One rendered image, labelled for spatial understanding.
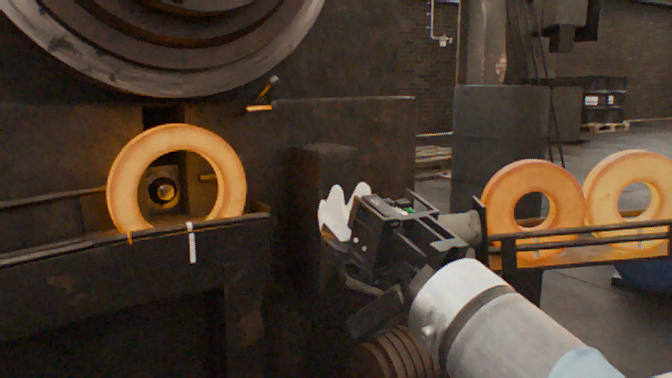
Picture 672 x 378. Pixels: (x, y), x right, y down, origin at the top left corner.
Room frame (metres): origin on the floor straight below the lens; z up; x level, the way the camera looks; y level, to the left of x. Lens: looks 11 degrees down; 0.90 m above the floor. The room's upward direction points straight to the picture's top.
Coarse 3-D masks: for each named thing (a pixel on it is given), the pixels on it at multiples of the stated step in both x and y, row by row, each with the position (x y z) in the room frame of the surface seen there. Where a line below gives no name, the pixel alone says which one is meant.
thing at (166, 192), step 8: (160, 176) 0.78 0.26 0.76; (152, 184) 0.77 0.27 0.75; (160, 184) 0.76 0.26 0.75; (168, 184) 0.77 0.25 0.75; (176, 184) 0.79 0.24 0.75; (152, 192) 0.76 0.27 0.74; (160, 192) 0.76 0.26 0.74; (168, 192) 0.76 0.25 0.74; (176, 192) 0.78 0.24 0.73; (152, 200) 0.77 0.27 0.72; (160, 200) 0.76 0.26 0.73; (168, 200) 0.77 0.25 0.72
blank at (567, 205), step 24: (504, 168) 0.79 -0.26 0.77; (528, 168) 0.77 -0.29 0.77; (552, 168) 0.77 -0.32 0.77; (504, 192) 0.77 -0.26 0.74; (528, 192) 0.77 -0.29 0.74; (552, 192) 0.77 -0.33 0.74; (576, 192) 0.77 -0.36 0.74; (504, 216) 0.77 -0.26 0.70; (552, 216) 0.78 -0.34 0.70; (576, 216) 0.77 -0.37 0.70; (528, 240) 0.77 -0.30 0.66; (552, 240) 0.77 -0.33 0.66
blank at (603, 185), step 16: (608, 160) 0.78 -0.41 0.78; (624, 160) 0.76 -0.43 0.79; (640, 160) 0.76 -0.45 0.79; (656, 160) 0.76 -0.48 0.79; (592, 176) 0.78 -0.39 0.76; (608, 176) 0.76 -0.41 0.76; (624, 176) 0.76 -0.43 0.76; (640, 176) 0.76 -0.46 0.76; (656, 176) 0.76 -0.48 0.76; (592, 192) 0.77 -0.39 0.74; (608, 192) 0.76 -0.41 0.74; (656, 192) 0.77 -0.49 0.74; (592, 208) 0.76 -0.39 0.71; (608, 208) 0.76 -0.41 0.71; (656, 208) 0.77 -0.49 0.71
